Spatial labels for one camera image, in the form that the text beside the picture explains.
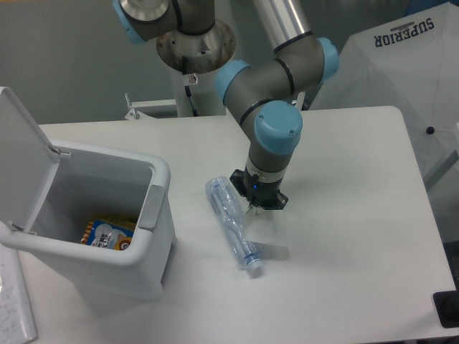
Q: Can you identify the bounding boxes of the black device at edge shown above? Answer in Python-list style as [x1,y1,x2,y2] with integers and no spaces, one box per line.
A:
[433,290,458,328]

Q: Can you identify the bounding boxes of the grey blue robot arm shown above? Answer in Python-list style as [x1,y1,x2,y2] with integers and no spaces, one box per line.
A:
[113,1,339,210]

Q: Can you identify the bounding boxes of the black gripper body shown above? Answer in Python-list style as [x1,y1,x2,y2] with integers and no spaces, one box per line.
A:
[253,174,282,206]

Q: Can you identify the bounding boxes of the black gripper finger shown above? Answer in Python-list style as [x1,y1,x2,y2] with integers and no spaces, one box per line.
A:
[256,192,289,211]
[230,169,255,214]

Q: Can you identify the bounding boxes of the crushed clear plastic bottle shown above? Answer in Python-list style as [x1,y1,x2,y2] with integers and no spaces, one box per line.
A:
[205,176,262,278]

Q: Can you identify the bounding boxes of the white umbrella with lettering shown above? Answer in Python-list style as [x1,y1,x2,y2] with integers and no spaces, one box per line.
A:
[311,2,458,175]

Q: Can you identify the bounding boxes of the white trash can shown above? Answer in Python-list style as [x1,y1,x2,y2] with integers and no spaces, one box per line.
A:
[1,87,176,300]

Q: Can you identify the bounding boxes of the white metal base frame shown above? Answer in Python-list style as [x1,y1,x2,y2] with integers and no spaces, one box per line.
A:
[126,82,308,120]

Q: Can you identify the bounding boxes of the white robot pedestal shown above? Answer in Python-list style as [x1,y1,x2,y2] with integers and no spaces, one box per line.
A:
[156,19,236,99]

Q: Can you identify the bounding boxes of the black cable on pedestal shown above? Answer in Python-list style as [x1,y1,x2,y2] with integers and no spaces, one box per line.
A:
[181,56,199,118]

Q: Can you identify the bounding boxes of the colourful snack package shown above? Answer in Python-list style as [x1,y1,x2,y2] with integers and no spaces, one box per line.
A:
[80,215,136,251]

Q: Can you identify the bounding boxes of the clear plastic wrapper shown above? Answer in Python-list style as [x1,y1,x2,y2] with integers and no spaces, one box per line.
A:
[243,206,290,261]

